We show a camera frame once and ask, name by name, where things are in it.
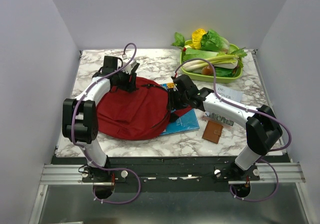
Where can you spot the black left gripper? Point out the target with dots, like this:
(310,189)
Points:
(128,86)

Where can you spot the yellow artificial flower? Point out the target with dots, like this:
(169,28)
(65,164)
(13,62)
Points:
(196,38)

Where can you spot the green leaf sprig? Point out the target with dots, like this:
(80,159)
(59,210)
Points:
(179,40)

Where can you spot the green white leek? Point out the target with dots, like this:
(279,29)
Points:
(223,61)

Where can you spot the aluminium rail frame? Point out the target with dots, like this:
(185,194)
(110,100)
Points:
(297,178)

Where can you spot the orange treehouse storybook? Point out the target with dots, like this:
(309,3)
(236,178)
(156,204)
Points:
(169,86)

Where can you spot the green plastic tray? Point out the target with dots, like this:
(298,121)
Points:
(222,75)

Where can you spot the brown mushroom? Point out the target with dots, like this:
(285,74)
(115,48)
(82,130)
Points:
(208,71)

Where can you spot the green lettuce head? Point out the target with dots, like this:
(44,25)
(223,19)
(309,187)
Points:
(212,41)

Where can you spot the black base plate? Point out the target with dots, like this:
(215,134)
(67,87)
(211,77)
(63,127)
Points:
(170,174)

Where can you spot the red student backpack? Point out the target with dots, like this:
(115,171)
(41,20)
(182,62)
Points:
(139,115)

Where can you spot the blue paperback book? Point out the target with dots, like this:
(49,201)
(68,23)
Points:
(181,123)

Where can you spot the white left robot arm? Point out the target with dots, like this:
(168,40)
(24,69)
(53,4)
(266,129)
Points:
(79,115)

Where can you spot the brown leather wallet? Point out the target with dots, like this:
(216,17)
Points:
(212,132)

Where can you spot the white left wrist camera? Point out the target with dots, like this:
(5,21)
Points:
(131,67)

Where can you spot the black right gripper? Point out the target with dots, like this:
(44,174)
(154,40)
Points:
(170,99)

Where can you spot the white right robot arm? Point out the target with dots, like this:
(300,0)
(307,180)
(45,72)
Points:
(262,128)

